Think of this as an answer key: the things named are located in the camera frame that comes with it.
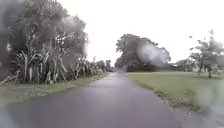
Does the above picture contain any row of flax bushes and trees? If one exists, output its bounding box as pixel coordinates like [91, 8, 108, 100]
[0, 0, 114, 86]

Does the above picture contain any grass verge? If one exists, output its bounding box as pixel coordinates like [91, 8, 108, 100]
[0, 72, 111, 108]

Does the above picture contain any small thin tree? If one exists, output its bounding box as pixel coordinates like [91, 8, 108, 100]
[188, 29, 224, 80]

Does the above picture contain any distant tree line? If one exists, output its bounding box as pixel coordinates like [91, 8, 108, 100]
[170, 57, 201, 72]

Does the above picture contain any large broad tree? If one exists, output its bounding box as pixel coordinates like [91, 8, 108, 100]
[114, 33, 172, 73]

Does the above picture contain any grey asphalt path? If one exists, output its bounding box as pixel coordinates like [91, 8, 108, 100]
[0, 71, 224, 128]

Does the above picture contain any grass field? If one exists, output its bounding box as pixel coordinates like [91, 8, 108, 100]
[123, 70, 224, 114]

